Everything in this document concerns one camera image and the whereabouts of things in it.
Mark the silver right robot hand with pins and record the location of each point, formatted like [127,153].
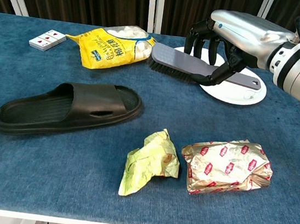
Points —
[246,28]

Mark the black rubber slipper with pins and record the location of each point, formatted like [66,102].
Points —
[90,101]

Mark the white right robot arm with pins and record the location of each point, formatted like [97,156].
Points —
[299,71]

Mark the gold red-print snack bag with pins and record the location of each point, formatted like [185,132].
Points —
[225,166]

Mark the yellow marshmallow bag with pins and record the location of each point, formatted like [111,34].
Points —
[105,51]

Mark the crumpled green snack bag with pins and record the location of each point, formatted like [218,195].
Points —
[151,156]

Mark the playing card deck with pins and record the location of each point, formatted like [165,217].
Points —
[47,40]

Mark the blue fabric table cover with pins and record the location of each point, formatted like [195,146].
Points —
[47,176]

